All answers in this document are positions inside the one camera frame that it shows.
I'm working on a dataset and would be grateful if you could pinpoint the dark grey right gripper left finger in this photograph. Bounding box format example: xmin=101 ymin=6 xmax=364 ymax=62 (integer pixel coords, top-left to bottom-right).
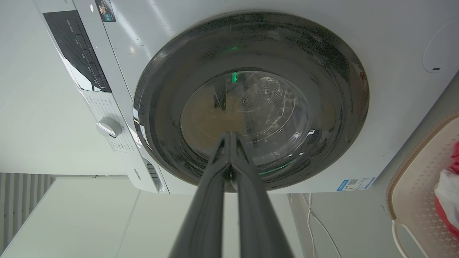
xmin=169 ymin=132 xmax=232 ymax=258

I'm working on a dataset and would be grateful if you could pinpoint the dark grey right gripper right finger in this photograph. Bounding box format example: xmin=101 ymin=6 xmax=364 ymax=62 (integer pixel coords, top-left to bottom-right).
xmin=229 ymin=132 xmax=294 ymax=258

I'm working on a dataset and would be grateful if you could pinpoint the beige perforated laundry basket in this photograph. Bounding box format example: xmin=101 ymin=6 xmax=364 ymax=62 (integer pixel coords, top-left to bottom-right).
xmin=386 ymin=114 xmax=459 ymax=258

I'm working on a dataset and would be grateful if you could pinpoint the blue energy label sticker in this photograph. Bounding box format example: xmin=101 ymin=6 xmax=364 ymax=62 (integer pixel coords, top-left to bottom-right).
xmin=336 ymin=177 xmax=375 ymax=191

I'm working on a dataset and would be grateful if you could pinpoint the silver washing machine control knob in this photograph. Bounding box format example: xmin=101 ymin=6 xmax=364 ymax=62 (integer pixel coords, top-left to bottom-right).
xmin=96 ymin=117 xmax=123 ymax=138

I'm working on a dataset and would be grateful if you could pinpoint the round dark washing machine door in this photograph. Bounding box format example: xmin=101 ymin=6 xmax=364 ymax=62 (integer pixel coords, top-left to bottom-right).
xmin=133 ymin=12 xmax=370 ymax=191

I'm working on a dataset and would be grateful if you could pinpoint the white front-load washing machine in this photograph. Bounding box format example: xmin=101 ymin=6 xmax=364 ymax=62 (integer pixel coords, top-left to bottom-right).
xmin=32 ymin=0 xmax=459 ymax=195

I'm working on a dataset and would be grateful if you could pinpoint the white slatted radiator panel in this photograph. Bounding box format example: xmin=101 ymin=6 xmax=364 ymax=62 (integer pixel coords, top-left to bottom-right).
xmin=0 ymin=173 xmax=55 ymax=251

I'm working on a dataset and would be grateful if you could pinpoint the red and white garment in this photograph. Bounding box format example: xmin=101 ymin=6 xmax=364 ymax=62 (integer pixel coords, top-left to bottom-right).
xmin=434 ymin=142 xmax=459 ymax=240

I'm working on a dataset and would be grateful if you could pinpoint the white power cable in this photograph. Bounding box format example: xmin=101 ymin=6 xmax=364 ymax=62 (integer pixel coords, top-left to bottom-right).
xmin=301 ymin=193 xmax=342 ymax=258

